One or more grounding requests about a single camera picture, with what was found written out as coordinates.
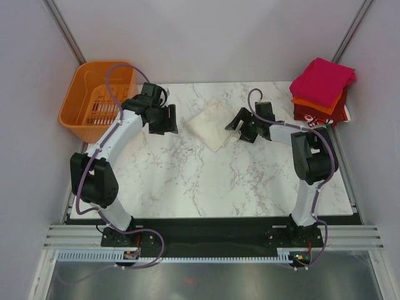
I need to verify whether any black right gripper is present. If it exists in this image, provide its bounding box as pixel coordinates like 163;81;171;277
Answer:
226;107;261;144

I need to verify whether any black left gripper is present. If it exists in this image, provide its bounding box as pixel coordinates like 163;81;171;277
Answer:
147;104;178;136

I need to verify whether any cream white t shirt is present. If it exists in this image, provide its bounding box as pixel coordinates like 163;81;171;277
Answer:
186;99;240;153

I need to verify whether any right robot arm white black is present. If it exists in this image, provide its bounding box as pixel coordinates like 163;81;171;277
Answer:
225;102;338;247

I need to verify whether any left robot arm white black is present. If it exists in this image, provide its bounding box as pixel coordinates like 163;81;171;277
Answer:
70;82;178;247

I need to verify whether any red printed folded t shirt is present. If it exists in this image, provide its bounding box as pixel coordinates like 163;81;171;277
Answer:
303;106;351;128

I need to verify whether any magenta folded t shirt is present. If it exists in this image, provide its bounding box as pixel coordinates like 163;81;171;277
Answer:
289;57;356;106

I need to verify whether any orange folded t shirt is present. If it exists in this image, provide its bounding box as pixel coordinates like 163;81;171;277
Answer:
291;92;342;114

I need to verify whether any orange plastic basket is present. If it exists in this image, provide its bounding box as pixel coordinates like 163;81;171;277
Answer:
59;61;128;144

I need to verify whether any dark red folded t shirt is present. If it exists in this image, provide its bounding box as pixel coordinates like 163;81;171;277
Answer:
292;86;349;122

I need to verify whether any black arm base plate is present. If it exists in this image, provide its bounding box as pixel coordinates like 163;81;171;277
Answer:
115;216;319;257

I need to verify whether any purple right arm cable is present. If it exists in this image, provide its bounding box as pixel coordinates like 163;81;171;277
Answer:
247;88;339;271

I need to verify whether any right aluminium frame post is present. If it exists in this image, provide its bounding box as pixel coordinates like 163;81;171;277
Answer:
331;0;376;64

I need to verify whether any aluminium frame post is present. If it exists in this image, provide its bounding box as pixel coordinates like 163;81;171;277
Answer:
43;0;86;65
331;0;376;64

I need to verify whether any white slotted cable duct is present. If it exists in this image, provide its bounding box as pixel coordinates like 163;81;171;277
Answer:
56;248;293;264

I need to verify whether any left aluminium frame post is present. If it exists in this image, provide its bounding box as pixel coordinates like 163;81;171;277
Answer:
43;0;86;65

